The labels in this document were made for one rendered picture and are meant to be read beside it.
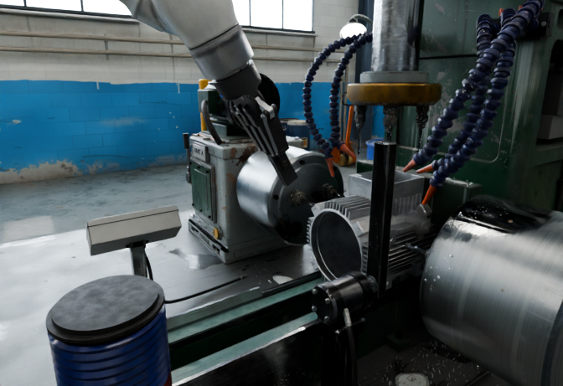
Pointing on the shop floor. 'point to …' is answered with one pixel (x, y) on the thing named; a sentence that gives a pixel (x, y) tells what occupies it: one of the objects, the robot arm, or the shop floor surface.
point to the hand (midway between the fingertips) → (283, 167)
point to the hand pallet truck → (345, 142)
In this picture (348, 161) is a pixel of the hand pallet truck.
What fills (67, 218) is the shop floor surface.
